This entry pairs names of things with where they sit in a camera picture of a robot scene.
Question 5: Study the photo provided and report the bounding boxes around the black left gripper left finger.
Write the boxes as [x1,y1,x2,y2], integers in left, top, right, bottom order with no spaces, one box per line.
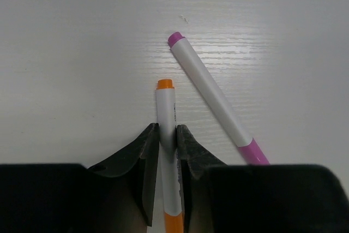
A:
[88,123,159,226]

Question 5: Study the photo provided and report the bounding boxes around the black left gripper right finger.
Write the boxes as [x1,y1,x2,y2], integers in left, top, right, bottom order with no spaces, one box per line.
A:
[177,124,226,232]

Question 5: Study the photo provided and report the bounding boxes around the orange capped white marker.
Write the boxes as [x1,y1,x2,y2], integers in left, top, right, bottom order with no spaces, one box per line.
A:
[155,79,184,232]

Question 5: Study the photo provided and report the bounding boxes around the pink capped white marker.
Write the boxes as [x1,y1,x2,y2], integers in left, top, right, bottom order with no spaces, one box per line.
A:
[167,32,269,165]

